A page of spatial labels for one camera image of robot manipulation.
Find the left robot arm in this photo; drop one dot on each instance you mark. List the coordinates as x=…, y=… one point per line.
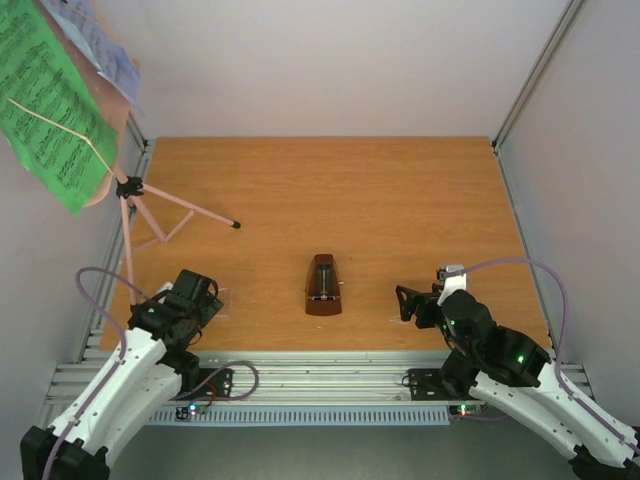
x=151, y=365

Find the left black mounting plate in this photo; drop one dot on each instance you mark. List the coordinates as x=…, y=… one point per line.
x=220, y=384

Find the grey slotted cable duct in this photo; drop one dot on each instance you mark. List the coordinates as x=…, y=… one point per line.
x=281, y=416

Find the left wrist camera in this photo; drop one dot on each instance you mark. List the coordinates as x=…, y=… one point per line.
x=166, y=286

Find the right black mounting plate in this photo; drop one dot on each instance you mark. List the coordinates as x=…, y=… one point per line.
x=425, y=384

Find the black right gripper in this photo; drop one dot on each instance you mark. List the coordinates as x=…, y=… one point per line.
x=423, y=308

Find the brown wooden metronome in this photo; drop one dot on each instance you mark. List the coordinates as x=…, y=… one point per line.
x=322, y=290

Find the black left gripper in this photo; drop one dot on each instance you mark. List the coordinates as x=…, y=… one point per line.
x=211, y=305

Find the clear plastic metronome cover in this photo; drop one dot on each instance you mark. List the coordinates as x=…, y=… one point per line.
x=224, y=303

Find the blue sheet music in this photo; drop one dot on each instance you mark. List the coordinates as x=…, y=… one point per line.
x=80, y=23

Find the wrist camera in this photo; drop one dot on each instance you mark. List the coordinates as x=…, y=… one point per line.
x=166, y=286
x=452, y=278

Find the black mounting plate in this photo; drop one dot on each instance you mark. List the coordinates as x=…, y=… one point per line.
x=425, y=384
x=220, y=384

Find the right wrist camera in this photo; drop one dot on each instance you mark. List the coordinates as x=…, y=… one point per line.
x=452, y=278

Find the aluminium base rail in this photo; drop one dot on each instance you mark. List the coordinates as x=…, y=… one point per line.
x=299, y=377

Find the green sheet music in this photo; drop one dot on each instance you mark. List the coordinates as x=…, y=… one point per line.
x=48, y=115

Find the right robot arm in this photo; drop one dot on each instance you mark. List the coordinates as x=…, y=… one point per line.
x=509, y=370

